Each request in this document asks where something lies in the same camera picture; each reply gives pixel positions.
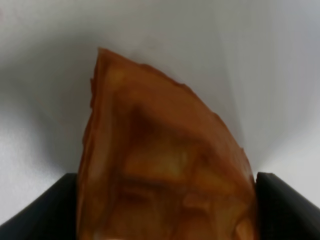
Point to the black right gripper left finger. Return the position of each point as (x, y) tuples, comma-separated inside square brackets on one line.
[(52, 216)]

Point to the orange waffle slice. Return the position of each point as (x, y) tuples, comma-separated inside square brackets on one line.
[(158, 164)]

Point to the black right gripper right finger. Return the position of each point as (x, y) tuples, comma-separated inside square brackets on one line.
[(284, 213)]

